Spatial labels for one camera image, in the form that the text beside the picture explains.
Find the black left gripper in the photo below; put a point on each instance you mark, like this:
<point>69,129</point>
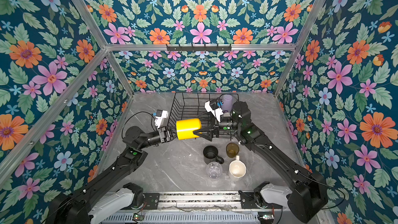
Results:
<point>165,135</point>

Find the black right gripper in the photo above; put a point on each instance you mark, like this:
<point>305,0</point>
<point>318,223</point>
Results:
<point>208,132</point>

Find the yellow mug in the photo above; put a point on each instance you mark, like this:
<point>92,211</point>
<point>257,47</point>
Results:
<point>185,128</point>

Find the black mug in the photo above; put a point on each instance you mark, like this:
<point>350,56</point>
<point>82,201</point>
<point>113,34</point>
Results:
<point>211,154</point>

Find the lilac cup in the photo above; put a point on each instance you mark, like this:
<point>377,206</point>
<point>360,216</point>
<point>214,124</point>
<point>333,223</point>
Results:
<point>227,102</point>

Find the cream white mug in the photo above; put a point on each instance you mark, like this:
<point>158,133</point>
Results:
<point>237,169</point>

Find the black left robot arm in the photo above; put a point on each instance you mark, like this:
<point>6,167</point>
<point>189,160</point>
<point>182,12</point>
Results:
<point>88,204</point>

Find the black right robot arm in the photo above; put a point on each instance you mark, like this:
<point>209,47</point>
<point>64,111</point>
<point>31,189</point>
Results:
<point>306,192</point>

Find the olive glass cup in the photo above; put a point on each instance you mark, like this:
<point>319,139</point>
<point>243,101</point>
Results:
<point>232,150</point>

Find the clear glass cup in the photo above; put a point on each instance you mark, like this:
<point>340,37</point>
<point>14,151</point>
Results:
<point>214,170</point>

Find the black wire dish rack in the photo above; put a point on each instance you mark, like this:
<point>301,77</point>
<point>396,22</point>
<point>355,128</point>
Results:
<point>192,105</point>

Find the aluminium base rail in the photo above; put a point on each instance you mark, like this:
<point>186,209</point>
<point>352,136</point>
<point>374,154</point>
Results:
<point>198,207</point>

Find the black hook rail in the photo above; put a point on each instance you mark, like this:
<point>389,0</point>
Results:
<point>194,48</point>

